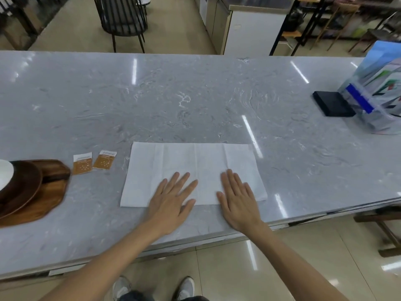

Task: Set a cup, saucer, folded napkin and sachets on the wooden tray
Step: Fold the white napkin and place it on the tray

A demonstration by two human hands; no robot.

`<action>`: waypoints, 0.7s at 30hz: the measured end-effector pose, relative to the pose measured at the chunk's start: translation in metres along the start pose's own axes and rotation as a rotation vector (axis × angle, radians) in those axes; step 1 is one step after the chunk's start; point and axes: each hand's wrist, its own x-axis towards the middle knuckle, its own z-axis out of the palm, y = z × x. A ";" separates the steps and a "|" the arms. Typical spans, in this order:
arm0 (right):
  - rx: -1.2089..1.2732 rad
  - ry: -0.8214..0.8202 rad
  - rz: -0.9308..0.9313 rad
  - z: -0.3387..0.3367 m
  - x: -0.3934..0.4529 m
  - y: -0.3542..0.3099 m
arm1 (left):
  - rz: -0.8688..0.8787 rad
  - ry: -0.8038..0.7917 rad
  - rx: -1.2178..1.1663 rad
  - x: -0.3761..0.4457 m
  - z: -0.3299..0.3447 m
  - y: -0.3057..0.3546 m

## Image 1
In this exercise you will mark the person's right hand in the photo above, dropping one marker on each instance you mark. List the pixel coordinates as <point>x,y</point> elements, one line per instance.
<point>239,205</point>

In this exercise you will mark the person's left hand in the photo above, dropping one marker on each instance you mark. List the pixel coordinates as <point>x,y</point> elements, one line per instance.
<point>169,206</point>

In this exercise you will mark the person's right middle finger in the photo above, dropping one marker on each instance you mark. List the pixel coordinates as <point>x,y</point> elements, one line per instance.
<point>234,181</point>

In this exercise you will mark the person's left thumb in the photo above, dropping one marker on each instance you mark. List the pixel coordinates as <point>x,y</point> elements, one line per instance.
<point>189,206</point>

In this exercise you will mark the person's right little finger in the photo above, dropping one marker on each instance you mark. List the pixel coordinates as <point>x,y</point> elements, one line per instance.
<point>250,191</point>

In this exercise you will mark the person's right thumb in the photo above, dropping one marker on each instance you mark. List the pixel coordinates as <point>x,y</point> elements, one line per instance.
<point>221,201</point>

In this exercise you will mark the person's left little finger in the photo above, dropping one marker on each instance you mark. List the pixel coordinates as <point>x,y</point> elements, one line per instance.
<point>161,187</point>

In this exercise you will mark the person's left middle finger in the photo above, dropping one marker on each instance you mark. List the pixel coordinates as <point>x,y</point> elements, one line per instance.
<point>182,183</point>

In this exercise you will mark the white paper napkin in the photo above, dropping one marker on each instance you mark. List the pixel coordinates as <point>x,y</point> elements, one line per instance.
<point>194,166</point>

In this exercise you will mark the person's right forearm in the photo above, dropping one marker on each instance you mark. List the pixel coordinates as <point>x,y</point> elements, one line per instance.
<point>294,266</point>

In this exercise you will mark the person's left forearm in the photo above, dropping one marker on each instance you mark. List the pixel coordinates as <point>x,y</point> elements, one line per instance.
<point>103,266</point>

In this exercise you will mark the brown and white sachet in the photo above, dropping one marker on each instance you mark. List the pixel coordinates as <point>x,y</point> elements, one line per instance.
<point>82,164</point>
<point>104,159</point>

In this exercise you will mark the person's right grey shoe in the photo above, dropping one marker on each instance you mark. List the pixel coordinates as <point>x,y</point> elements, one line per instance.
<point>185,288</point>

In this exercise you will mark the person's grey shoe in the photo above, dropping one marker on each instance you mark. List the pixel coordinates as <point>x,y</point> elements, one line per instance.
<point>121,288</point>
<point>185,288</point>

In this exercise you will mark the person's left grey shoe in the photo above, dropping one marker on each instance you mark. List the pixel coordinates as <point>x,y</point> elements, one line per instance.
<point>121,288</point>

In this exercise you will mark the wooden serving board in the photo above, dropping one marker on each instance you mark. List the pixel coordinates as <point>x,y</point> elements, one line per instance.
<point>44,197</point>

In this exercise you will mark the black flat box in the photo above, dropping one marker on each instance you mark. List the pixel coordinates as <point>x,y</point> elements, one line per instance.
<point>333,103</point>

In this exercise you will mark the wooden stool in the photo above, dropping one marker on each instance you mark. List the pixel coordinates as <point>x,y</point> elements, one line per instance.
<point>383,230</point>

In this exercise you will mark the dark brown wooden plate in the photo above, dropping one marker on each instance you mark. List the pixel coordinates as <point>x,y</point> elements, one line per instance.
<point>18,188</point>

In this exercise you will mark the clear acrylic brochure holder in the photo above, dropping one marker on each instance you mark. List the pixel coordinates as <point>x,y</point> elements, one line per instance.
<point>376,119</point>

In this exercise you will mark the stainless steel counter cabinet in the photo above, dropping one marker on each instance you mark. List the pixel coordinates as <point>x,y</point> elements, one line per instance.
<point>244,25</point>

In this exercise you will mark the white plate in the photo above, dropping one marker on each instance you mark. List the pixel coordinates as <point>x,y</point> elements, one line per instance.
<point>4,173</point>

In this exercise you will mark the black metal shelf rack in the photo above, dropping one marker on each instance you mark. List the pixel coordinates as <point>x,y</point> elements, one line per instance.
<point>300,25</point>

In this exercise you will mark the black metal chair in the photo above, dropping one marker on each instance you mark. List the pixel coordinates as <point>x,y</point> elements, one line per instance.
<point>122,18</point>

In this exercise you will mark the blue and white brochure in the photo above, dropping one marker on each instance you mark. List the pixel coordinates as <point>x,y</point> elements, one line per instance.
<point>380,53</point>

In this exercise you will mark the wooden chair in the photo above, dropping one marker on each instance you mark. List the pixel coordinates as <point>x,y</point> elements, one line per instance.
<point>340,21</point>

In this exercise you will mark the dark wooden table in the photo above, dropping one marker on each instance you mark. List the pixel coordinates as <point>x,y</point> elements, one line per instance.
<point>18,18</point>

